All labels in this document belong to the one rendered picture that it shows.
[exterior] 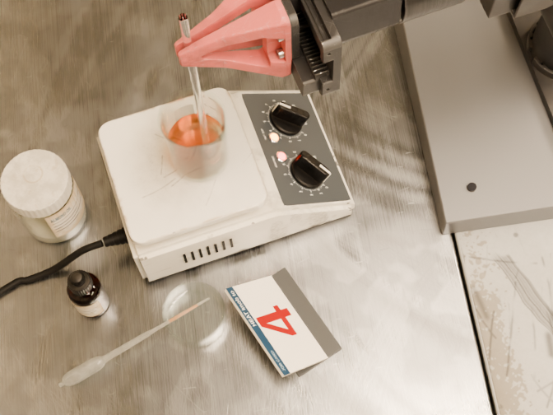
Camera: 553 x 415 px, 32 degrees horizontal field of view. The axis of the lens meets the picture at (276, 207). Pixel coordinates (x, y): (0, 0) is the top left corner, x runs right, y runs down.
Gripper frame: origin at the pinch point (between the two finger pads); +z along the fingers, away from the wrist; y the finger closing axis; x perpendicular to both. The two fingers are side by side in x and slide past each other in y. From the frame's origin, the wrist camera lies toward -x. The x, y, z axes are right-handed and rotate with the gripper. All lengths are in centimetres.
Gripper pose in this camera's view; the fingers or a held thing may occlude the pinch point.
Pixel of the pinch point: (188, 51)
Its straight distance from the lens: 66.5
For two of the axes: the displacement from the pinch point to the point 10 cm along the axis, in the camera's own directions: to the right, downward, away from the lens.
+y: 3.5, 8.5, -3.8
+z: -9.3, 3.4, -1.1
